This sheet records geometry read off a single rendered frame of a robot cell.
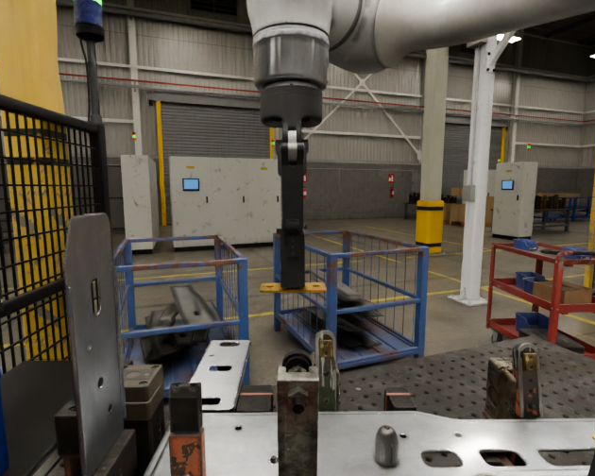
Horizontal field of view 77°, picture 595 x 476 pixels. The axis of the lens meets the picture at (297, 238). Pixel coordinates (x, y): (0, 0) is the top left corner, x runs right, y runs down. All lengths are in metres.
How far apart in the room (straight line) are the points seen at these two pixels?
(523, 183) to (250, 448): 10.65
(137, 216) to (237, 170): 2.28
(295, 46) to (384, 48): 0.16
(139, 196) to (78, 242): 7.66
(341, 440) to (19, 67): 1.02
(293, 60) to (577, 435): 0.67
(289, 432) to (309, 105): 0.33
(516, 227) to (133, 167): 9.20
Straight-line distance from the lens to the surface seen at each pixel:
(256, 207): 8.48
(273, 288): 0.47
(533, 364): 0.78
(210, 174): 8.28
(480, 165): 4.78
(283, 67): 0.44
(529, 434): 0.73
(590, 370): 1.82
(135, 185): 8.18
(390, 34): 0.56
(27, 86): 1.10
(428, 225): 7.85
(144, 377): 0.71
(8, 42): 1.14
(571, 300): 3.17
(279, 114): 0.44
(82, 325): 0.55
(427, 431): 0.68
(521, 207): 11.04
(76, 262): 0.53
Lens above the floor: 1.37
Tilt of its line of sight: 8 degrees down
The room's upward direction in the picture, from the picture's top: straight up
